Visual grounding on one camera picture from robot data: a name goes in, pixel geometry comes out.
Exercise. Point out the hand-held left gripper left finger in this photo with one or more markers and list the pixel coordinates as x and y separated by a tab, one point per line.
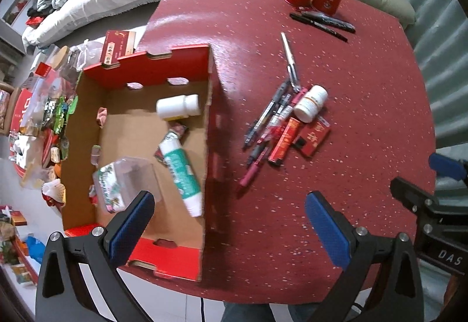
135	223

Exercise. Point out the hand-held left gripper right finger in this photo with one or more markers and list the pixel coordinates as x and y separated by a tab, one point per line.
327	234

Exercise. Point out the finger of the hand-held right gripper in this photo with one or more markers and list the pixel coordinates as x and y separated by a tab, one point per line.
446	165
411	192

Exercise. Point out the clear plastic labelled container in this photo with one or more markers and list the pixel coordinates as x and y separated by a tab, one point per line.
120	183

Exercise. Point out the green white tube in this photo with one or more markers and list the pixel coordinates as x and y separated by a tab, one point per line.
181	168

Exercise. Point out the pink gel pen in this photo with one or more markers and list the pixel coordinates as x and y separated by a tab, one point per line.
253	170

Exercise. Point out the red card pack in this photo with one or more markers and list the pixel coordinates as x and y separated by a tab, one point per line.
313	135

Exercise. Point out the red cardboard box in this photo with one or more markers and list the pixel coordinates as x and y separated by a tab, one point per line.
124	117

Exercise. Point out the red gel pen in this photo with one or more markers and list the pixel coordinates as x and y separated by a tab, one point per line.
268	137

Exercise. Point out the white bottle yellow label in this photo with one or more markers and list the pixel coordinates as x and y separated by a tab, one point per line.
178	107

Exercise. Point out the small white pill bottle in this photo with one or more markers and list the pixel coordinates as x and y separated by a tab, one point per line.
310	102

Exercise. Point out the white foam net fruit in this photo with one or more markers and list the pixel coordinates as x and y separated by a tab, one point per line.
53	192

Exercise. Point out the blue plastic item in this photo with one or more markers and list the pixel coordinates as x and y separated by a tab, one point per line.
34	247

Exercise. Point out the person's jeans leg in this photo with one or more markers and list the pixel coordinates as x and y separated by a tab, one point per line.
248	313

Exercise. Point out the red gold carton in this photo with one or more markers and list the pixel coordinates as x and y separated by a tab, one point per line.
117	47

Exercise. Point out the glass jar cork lid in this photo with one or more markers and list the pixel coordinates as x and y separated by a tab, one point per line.
60	60

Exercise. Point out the red paper tag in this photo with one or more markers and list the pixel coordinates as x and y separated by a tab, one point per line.
44	69

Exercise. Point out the clear plastic bag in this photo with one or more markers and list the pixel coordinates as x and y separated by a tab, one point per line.
87	49

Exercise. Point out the silver pen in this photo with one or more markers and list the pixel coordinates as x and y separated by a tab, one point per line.
289	55

